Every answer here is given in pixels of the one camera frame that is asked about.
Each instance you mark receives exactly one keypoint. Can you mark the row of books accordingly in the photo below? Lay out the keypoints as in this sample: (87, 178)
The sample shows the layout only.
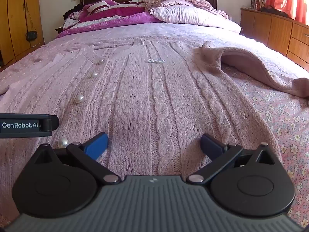
(258, 3)

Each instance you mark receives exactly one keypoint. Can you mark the wooden side cabinet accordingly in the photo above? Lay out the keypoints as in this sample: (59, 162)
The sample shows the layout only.
(277, 31)

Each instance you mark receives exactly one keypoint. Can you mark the dark clothes pile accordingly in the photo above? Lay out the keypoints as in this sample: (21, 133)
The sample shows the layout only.
(71, 13)

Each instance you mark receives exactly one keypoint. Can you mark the dark cloth on cabinet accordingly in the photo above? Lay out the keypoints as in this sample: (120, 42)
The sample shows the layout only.
(272, 10)

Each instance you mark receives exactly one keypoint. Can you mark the wooden wardrobe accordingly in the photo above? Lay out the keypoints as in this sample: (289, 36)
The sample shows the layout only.
(14, 17)

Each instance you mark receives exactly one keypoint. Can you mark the magenta and white quilt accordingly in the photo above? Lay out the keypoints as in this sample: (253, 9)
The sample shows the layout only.
(115, 20)

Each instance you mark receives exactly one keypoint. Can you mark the dark wooden nightstand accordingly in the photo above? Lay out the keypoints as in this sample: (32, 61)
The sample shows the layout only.
(59, 29)

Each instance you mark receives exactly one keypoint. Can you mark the pink knitted cardigan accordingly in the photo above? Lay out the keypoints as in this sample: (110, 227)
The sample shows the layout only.
(154, 89)

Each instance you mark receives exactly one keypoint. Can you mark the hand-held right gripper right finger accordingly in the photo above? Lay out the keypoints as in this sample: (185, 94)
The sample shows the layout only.
(211, 147)

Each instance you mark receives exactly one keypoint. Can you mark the pink floral bedsheet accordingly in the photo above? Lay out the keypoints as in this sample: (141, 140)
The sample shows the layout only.
(272, 125)

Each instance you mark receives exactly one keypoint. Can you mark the small black handbag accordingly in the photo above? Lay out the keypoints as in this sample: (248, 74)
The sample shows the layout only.
(31, 36)

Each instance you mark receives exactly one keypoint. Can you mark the pink checked pillow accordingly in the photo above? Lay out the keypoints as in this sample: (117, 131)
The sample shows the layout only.
(188, 14)

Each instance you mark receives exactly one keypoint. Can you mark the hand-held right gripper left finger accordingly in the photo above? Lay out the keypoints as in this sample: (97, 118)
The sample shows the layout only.
(96, 146)

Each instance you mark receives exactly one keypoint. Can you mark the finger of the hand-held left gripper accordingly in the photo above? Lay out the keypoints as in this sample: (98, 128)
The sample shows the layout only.
(55, 122)

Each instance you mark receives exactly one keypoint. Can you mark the orange pink curtain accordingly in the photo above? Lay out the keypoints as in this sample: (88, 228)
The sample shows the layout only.
(289, 2)

